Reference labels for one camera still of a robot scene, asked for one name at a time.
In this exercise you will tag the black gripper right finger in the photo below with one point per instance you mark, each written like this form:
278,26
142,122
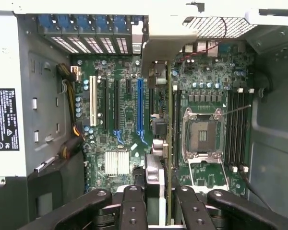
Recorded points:
194,210

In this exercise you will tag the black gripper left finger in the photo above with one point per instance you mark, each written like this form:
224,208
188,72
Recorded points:
134,210

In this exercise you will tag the metal socket cover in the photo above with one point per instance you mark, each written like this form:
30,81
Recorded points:
191,171

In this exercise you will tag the silver finned heatsink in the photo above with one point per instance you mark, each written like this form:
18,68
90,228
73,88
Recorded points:
116,163

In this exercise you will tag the CPU socket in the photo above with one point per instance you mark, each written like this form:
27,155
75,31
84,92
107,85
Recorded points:
202,134

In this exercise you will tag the black RAM slot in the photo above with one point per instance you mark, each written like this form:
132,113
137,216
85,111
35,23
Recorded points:
235,131
229,131
240,131
246,131
179,129

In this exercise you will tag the open black PC case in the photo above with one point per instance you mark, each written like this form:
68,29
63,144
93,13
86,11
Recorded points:
273,143

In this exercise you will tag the blue expansion slot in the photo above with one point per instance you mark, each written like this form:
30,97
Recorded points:
140,105

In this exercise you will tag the long black expansion slot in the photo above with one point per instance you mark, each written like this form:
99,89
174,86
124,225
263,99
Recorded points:
115,103
105,103

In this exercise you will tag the thin metal locking lever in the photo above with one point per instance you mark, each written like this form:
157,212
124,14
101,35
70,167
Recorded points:
237,109

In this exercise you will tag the white expansion slot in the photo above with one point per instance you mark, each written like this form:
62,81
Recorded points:
93,100

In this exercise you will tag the short black expansion slot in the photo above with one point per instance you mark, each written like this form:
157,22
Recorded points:
129,86

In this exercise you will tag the green motherboard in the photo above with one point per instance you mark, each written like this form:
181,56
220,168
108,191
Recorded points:
206,72

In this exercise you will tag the perforated metal slot cover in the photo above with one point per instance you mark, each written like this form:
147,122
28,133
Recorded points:
93,45
79,44
107,45
122,45
62,44

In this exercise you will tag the grey power supply with label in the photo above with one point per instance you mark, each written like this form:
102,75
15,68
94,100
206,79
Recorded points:
4,60

